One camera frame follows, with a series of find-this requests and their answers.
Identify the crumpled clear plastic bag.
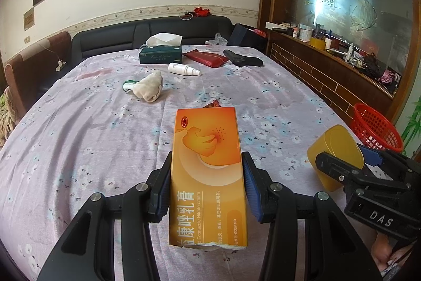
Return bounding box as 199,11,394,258
206,33,228,46

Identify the pink cloth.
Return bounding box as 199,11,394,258
380,68,400,86

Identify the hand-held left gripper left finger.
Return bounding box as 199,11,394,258
36,151,173,281

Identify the white spray bottle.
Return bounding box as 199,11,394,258
168,63,201,77

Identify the brown armchair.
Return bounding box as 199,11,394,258
3,31,72,117

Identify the yellow plastic container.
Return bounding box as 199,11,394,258
307,125,365,191

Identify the orange medicine box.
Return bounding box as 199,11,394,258
168,107,248,250

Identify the woven patterned cushion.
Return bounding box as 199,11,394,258
0,93,21,147

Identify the person's right hand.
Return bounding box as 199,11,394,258
371,231,418,278

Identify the dark green tissue box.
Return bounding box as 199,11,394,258
138,32,183,65

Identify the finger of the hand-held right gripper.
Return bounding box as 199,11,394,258
315,152,366,185
358,144,415,167

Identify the wooden counter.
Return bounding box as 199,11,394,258
265,21,404,124

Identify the white jar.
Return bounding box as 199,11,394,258
298,25,313,41

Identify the black bag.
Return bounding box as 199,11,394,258
362,52,382,78

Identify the beige crumpled cloth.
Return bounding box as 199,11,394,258
131,72,164,103

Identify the small wall plaque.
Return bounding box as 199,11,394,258
23,7,36,32

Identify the red pouch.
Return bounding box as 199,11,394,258
182,49,231,68

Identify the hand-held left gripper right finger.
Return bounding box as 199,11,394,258
242,151,384,281

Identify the black leather sofa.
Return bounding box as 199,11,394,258
71,16,235,63

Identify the black pouch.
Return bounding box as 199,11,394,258
223,49,264,67

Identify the red plastic basket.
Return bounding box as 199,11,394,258
350,103,404,153

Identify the green bamboo plant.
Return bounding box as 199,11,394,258
395,93,421,157

